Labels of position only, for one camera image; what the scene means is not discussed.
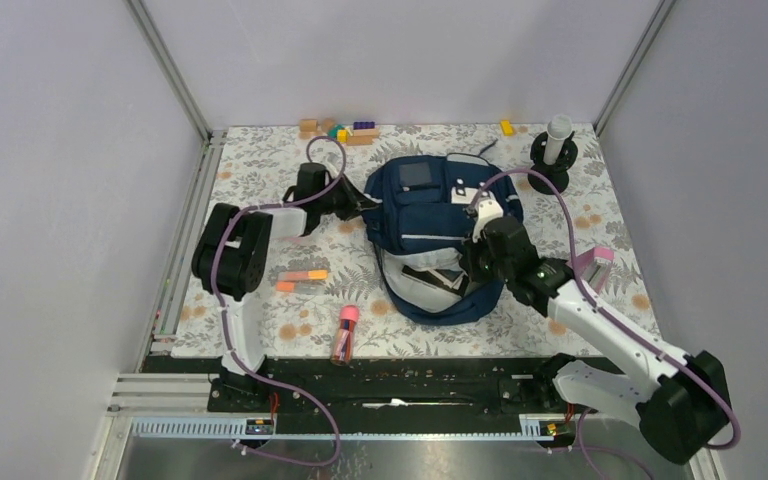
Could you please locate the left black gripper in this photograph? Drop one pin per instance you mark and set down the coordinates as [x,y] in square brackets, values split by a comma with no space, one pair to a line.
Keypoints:
[354,201]

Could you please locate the black microphone stand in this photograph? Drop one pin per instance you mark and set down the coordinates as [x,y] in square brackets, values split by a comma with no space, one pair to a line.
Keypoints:
[556,173]

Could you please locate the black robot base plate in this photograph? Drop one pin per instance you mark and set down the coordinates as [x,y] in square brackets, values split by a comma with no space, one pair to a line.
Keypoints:
[468,395]

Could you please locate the dark blue book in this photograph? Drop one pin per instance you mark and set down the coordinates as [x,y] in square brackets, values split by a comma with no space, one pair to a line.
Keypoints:
[449,279]

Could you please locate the long wooden block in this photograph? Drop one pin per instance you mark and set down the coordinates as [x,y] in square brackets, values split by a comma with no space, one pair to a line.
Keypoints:
[362,137]

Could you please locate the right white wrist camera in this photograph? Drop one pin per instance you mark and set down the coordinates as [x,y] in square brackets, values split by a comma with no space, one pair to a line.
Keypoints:
[486,210]

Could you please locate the yellow block at back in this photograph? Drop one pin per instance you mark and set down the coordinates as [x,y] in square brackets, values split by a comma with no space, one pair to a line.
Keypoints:
[507,128]

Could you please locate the teal toy block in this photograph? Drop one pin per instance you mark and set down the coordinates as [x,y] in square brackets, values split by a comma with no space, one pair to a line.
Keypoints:
[334,131]

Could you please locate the orange pink highlighter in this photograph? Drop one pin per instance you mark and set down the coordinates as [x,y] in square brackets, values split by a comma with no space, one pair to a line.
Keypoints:
[305,275]

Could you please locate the black notebook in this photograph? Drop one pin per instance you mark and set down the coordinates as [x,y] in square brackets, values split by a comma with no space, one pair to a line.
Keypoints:
[419,275]

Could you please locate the navy blue student backpack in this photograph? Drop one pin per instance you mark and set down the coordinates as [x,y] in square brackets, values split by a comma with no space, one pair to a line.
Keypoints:
[423,221]

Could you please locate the purple toy block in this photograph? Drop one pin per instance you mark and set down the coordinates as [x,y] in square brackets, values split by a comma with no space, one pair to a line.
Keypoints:
[364,125]

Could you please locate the wooden cube block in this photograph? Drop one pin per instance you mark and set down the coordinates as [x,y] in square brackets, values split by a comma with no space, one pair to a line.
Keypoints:
[309,125]

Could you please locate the floral table cloth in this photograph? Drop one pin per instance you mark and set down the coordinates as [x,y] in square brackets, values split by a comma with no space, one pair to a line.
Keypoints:
[259,163]

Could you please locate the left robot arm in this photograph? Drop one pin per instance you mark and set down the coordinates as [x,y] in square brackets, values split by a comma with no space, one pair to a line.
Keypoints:
[231,255]

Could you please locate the pink pencil case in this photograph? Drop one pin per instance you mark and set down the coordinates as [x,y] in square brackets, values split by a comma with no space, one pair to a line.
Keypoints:
[594,266]

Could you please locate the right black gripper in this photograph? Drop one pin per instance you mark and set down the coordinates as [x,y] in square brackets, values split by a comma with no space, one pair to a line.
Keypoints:
[469,261]

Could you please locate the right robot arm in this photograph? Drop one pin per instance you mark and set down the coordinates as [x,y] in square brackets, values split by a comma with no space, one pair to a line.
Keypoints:
[678,402]

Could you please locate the pink topped pen tube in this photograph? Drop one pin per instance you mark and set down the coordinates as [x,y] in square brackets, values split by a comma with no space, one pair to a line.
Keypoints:
[342,349]

